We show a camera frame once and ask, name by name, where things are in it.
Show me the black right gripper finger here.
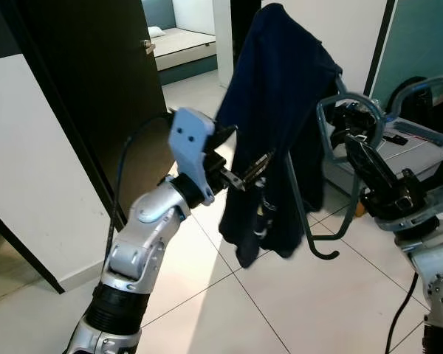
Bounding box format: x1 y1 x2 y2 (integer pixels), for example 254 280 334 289
346 134 399 196

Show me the navy blue sweater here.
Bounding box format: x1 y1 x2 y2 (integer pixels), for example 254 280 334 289
216 3 345 269

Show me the grey blue plastic hanger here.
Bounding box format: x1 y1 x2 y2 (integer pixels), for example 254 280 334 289
284 74 443 261

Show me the grey equipment case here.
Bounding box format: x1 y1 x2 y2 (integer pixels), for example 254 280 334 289
332 114 443 187

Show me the black bag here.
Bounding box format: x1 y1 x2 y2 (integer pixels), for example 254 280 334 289
384 75 430 120

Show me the bed with white mattress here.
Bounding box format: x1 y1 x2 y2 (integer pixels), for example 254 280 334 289
143 26 217 76

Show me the dark brown door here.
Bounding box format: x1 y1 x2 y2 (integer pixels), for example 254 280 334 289
0 0 179 231

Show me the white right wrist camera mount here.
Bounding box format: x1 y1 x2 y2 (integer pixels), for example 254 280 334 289
369 181 443 238

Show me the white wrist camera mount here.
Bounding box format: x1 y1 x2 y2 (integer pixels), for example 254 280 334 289
168 107 217 201
369 181 443 238

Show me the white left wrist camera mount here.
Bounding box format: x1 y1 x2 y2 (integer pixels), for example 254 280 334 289
168 107 217 201

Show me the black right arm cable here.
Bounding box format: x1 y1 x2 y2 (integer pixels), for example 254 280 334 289
384 271 423 354

